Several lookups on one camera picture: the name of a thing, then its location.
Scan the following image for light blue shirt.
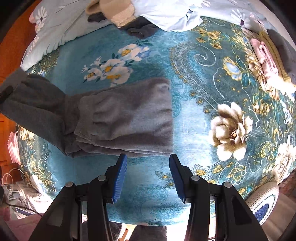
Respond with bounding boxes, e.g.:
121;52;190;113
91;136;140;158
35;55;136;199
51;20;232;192
132;0;202;32

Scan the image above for pink folded garment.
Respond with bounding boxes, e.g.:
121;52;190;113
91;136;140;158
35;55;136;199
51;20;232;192
250;38;279;79

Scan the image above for dark grey small garment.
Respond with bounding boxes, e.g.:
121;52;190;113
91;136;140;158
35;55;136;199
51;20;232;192
87;13;160;39

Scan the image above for light blue floral quilt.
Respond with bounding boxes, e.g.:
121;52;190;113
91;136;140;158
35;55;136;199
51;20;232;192
20;1;274;70

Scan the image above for orange wooden bed frame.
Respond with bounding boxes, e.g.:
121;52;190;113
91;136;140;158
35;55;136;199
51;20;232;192
1;1;40;174

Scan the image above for grey sweatpants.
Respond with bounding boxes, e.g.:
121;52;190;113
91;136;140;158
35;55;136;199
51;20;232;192
1;69;174;158

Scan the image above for teal floral blanket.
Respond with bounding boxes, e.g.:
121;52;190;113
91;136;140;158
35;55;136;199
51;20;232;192
18;17;295;225

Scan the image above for beige garment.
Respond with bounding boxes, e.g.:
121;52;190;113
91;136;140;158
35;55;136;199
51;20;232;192
85;0;137;28

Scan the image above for white blue slipper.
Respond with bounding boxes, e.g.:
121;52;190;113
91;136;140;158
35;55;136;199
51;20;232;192
245;182;279;225

